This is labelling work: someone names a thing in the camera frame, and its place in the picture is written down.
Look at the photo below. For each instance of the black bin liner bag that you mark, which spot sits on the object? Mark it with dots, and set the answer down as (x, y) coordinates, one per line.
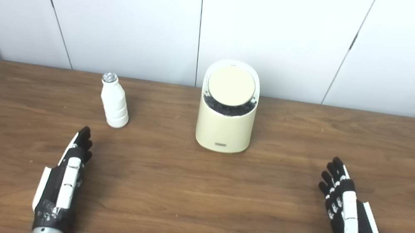
(229, 109)

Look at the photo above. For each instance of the cream round bin lid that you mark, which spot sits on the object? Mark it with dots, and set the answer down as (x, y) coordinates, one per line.
(231, 86)

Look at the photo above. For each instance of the small white plastic bottle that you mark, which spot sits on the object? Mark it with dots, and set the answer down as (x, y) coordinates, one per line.
(115, 103)

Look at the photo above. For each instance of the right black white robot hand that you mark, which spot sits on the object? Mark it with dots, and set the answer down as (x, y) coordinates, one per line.
(350, 218)

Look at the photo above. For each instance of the cream-colored plastic bin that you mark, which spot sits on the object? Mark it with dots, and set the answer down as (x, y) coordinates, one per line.
(224, 130)

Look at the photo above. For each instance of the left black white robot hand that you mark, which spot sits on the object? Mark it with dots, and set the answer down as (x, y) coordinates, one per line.
(68, 177)

